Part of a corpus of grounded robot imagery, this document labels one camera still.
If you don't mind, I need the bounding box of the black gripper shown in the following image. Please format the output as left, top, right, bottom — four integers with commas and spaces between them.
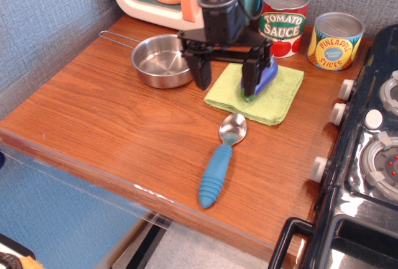
178, 0, 272, 97

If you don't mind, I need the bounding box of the white stove knob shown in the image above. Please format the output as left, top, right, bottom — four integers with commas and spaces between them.
330, 103, 346, 126
310, 157, 328, 183
338, 80, 355, 101

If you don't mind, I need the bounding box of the tomato sauce can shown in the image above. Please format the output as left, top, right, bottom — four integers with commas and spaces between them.
259, 0, 310, 58

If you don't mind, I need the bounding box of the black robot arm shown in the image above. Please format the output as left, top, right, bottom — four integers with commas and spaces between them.
177, 0, 278, 102

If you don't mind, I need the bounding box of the small steel pot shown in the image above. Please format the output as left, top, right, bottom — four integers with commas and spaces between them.
99, 30, 193, 89

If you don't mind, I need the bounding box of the purple toy eggplant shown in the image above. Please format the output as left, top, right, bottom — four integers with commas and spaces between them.
241, 59, 278, 102

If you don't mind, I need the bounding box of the blue handled metal spoon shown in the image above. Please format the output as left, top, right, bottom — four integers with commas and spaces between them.
198, 113, 248, 208

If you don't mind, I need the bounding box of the pineapple slices can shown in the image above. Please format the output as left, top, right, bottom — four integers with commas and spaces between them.
307, 12, 365, 71

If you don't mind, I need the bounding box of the green folded cloth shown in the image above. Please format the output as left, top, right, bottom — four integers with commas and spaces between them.
204, 63, 304, 125

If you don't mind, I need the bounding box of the orange object bottom left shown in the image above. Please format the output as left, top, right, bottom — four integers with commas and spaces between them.
0, 233, 44, 269

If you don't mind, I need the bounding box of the black toy stove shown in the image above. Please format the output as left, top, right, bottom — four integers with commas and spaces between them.
269, 25, 397, 268

